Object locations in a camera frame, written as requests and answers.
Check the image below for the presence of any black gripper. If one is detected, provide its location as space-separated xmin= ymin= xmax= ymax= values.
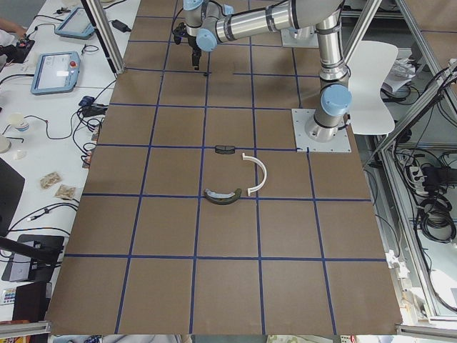
xmin=188 ymin=36 xmax=201 ymax=70

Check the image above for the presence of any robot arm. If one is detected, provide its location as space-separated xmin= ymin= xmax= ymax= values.
xmin=172 ymin=0 xmax=351 ymax=130

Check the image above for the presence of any black power adapter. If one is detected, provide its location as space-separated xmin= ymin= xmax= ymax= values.
xmin=111 ymin=19 xmax=131 ymax=33

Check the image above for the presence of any black brake pad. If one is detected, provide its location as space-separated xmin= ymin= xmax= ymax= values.
xmin=214 ymin=145 xmax=236 ymax=155

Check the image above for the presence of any white curved plastic part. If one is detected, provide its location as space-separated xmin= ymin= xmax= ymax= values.
xmin=241 ymin=152 xmax=268 ymax=197

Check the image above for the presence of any dark checkered pouch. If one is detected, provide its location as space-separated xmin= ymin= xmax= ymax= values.
xmin=79 ymin=96 xmax=95 ymax=107

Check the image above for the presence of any blue teach pendant far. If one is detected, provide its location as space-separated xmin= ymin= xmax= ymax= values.
xmin=54 ymin=7 xmax=94 ymax=39

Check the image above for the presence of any blue teach pendant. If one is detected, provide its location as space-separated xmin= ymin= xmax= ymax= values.
xmin=31 ymin=51 xmax=81 ymax=95
xmin=54 ymin=7 xmax=94 ymax=39

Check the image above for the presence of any green curved brake shoe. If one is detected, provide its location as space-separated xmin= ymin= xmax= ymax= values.
xmin=204 ymin=188 xmax=242 ymax=206

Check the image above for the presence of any blue teach pendant near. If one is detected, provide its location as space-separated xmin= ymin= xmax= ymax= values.
xmin=31 ymin=51 xmax=81 ymax=95

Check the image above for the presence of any white chair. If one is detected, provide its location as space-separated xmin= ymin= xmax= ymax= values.
xmin=348 ymin=41 xmax=398 ymax=135

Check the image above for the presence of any white paper cup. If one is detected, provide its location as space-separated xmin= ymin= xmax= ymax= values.
xmin=8 ymin=112 xmax=30 ymax=132

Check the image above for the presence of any black monitor stand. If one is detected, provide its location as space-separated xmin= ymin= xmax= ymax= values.
xmin=1 ymin=234 xmax=64 ymax=282

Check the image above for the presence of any aluminium frame post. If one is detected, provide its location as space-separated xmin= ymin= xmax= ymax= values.
xmin=81 ymin=0 xmax=125 ymax=75

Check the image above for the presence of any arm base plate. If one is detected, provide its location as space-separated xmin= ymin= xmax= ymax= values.
xmin=291 ymin=109 xmax=351 ymax=154

